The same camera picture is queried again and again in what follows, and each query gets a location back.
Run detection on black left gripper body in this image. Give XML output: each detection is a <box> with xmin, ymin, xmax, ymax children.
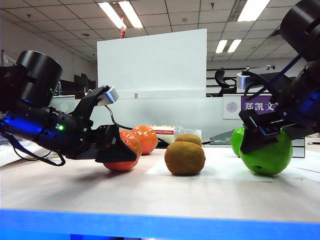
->
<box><xmin>79</xmin><ymin>124</ymin><xmax>121</xmax><ymax>161</ymax></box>

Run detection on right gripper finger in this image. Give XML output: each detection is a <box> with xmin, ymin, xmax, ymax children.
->
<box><xmin>239</xmin><ymin>127</ymin><xmax>277</xmax><ymax>155</ymax></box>
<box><xmin>281</xmin><ymin>123</ymin><xmax>318</xmax><ymax>140</ymax></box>

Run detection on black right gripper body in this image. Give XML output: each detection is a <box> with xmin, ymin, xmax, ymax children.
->
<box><xmin>238</xmin><ymin>108</ymin><xmax>291</xmax><ymax>138</ymax></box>

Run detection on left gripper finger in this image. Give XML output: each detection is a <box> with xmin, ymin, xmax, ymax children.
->
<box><xmin>94</xmin><ymin>135</ymin><xmax>139</xmax><ymax>164</ymax></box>

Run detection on orange toy fruit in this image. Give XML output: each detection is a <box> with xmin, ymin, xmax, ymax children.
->
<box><xmin>131</xmin><ymin>124</ymin><xmax>159</xmax><ymax>156</ymax></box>
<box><xmin>103</xmin><ymin>129</ymin><xmax>143</xmax><ymax>172</ymax></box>

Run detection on green toy apple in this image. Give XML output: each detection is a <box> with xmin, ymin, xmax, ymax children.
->
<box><xmin>239</xmin><ymin>129</ymin><xmax>293</xmax><ymax>176</ymax></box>
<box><xmin>230</xmin><ymin>127</ymin><xmax>246</xmax><ymax>158</ymax></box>

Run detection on brown kiwi with green star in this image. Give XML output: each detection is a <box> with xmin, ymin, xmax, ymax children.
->
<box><xmin>164</xmin><ymin>141</ymin><xmax>206</xmax><ymax>176</ymax></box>

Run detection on silver mirror puzzle cube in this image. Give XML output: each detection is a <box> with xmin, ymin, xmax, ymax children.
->
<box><xmin>291</xmin><ymin>137</ymin><xmax>306</xmax><ymax>158</ymax></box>

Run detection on white paper sheet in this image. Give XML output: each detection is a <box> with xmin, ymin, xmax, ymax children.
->
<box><xmin>272</xmin><ymin>149</ymin><xmax>320</xmax><ymax>176</ymax></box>
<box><xmin>144</xmin><ymin>147</ymin><xmax>276</xmax><ymax>183</ymax></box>

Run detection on purple and white name plate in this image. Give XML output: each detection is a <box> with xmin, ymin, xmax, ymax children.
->
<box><xmin>222</xmin><ymin>93</ymin><xmax>281</xmax><ymax>121</ymax></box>

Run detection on clear bottle with red label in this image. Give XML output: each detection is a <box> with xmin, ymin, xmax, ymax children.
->
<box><xmin>149</xmin><ymin>124</ymin><xmax>202</xmax><ymax>142</ymax></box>

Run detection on frosted glass desk partition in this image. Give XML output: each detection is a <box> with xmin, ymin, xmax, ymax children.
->
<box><xmin>49</xmin><ymin>96</ymin><xmax>251</xmax><ymax>143</ymax></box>

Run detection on black office chair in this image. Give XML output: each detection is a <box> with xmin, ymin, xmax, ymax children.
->
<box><xmin>214</xmin><ymin>69</ymin><xmax>238</xmax><ymax>97</ymax></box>

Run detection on brown toy kiwi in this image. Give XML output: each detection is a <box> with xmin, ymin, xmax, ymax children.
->
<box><xmin>174</xmin><ymin>133</ymin><xmax>203</xmax><ymax>148</ymax></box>

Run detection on blue table edge strip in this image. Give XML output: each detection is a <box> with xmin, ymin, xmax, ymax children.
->
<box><xmin>0</xmin><ymin>209</ymin><xmax>320</xmax><ymax>240</ymax></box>

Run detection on double tube ceiling light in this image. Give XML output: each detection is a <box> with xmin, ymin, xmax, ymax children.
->
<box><xmin>236</xmin><ymin>0</ymin><xmax>271</xmax><ymax>23</ymax></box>
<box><xmin>214</xmin><ymin>39</ymin><xmax>243</xmax><ymax>54</ymax></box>
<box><xmin>97</xmin><ymin>1</ymin><xmax>144</xmax><ymax>30</ymax></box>

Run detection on white monitor back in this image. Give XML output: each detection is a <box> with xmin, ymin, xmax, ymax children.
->
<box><xmin>96</xmin><ymin>28</ymin><xmax>208</xmax><ymax>100</ymax></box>

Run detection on white plastic bag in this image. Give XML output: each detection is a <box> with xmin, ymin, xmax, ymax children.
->
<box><xmin>0</xmin><ymin>139</ymin><xmax>58</xmax><ymax>167</ymax></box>

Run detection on thick black cable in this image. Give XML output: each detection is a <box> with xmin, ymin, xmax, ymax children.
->
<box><xmin>104</xmin><ymin>104</ymin><xmax>172</xmax><ymax>148</ymax></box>

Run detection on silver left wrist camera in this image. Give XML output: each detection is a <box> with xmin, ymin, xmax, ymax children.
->
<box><xmin>72</xmin><ymin>84</ymin><xmax>120</xmax><ymax>128</ymax></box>

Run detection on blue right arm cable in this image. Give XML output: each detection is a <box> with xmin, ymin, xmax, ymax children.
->
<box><xmin>251</xmin><ymin>53</ymin><xmax>304</xmax><ymax>99</ymax></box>

